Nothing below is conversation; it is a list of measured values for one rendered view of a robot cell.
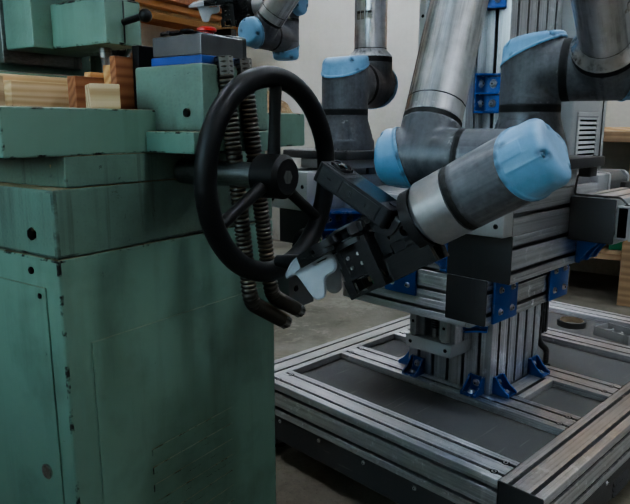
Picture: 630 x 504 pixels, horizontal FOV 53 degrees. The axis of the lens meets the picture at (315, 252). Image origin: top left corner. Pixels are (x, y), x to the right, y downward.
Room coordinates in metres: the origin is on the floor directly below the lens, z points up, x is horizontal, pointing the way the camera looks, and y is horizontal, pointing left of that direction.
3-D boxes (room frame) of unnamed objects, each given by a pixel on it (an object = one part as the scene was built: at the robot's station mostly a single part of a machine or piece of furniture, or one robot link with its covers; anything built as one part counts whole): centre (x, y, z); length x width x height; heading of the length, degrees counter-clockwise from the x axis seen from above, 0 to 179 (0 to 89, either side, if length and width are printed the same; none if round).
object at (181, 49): (0.97, 0.16, 0.99); 0.13 x 0.11 x 0.06; 146
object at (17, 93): (1.14, 0.28, 0.92); 0.55 x 0.02 x 0.04; 146
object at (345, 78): (1.63, -0.08, 0.98); 0.13 x 0.12 x 0.14; 149
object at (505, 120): (1.27, -0.42, 0.87); 0.15 x 0.15 x 0.10
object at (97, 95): (0.88, 0.29, 0.92); 0.05 x 0.04 x 0.03; 27
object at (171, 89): (0.96, 0.17, 0.92); 0.15 x 0.13 x 0.09; 146
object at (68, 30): (1.07, 0.35, 1.03); 0.14 x 0.07 x 0.09; 56
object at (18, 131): (1.01, 0.24, 0.87); 0.61 x 0.30 x 0.06; 146
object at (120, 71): (1.04, 0.24, 0.94); 0.20 x 0.01 x 0.08; 146
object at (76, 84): (1.03, 0.29, 0.92); 0.23 x 0.02 x 0.05; 146
